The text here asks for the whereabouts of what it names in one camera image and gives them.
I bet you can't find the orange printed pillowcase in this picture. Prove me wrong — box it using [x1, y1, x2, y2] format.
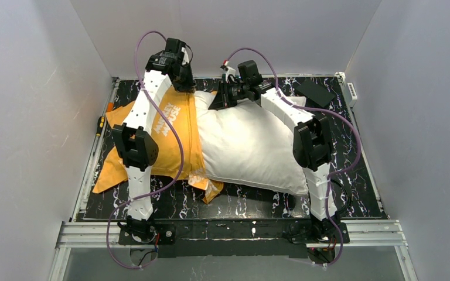
[92, 87, 224, 204]

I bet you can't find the white pillow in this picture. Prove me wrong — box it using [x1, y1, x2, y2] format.
[194, 91, 308, 196]

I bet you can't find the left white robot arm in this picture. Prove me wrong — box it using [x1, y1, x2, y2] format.
[112, 38, 195, 221]

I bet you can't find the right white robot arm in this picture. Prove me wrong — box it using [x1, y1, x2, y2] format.
[209, 60, 337, 222]

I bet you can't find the black flat pad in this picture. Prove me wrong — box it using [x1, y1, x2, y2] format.
[294, 80, 336, 109]

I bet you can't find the white power strip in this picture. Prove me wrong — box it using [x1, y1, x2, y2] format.
[346, 83, 358, 108]

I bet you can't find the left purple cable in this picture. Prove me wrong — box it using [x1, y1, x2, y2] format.
[105, 30, 194, 270]

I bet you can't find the purple cable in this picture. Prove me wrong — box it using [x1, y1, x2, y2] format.
[224, 47, 363, 268]
[105, 30, 194, 270]

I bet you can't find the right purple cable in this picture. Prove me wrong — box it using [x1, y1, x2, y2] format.
[224, 47, 363, 268]

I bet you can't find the yellow handled screwdriver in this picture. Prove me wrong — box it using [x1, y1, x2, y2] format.
[96, 102, 114, 137]

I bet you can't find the black cable loop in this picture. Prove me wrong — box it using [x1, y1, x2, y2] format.
[329, 178, 352, 218]

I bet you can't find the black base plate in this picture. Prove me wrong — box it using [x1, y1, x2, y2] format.
[117, 217, 350, 261]

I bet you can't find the aluminium frame rail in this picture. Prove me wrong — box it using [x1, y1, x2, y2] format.
[48, 220, 418, 280]

